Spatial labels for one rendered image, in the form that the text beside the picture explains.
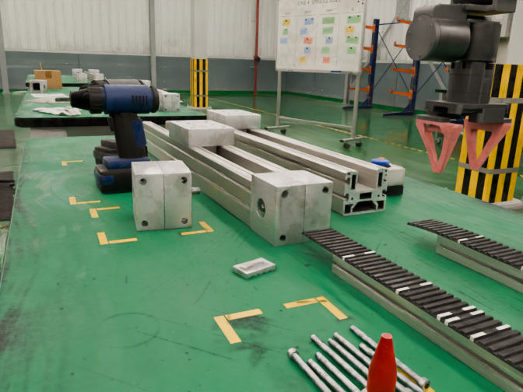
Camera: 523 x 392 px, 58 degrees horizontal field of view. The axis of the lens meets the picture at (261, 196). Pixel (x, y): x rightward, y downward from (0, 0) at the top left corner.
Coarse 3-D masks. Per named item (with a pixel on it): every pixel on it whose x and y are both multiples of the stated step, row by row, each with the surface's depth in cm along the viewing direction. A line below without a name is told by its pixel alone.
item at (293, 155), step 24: (240, 144) 128; (264, 144) 115; (288, 144) 119; (288, 168) 106; (312, 168) 99; (336, 168) 89; (360, 168) 94; (384, 168) 90; (336, 192) 92; (360, 192) 89
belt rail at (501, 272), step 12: (444, 240) 71; (444, 252) 71; (456, 252) 70; (468, 252) 67; (468, 264) 67; (480, 264) 66; (492, 264) 64; (504, 264) 62; (492, 276) 64; (504, 276) 62; (516, 276) 61; (516, 288) 61
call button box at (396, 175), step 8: (392, 168) 103; (400, 168) 103; (384, 176) 101; (392, 176) 102; (400, 176) 103; (392, 184) 103; (400, 184) 104; (384, 192) 102; (392, 192) 103; (400, 192) 104
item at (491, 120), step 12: (468, 120) 66; (480, 120) 65; (492, 120) 65; (504, 120) 67; (468, 132) 72; (492, 132) 68; (504, 132) 68; (468, 144) 72; (492, 144) 68; (480, 156) 70
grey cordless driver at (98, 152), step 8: (96, 80) 116; (104, 80) 118; (112, 80) 118; (120, 80) 120; (128, 80) 121; (136, 80) 123; (80, 88) 114; (104, 144) 122; (112, 144) 120; (96, 152) 122; (104, 152) 120; (112, 152) 119; (96, 160) 123
